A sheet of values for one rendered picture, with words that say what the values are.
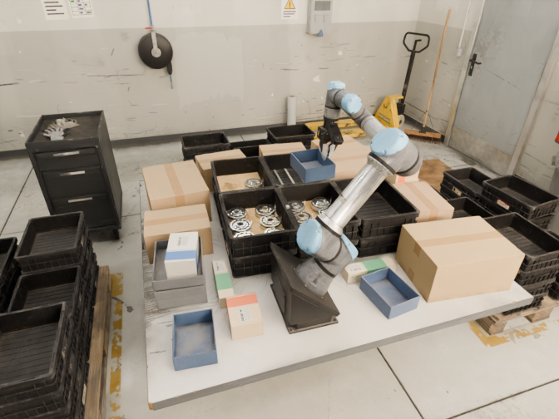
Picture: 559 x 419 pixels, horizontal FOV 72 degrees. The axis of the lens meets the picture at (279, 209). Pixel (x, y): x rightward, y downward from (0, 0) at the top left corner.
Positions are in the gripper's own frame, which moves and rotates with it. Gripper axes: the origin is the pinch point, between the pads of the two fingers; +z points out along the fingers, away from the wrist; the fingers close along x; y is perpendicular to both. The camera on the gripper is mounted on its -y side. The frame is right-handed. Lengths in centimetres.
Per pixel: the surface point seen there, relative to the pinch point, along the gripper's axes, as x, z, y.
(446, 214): -62, 24, -21
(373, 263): -13, 35, -39
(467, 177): -174, 58, 79
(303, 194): 4.7, 24.8, 10.7
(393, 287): -18, 40, -50
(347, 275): 1, 38, -41
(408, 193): -52, 21, -1
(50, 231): 143, 75, 72
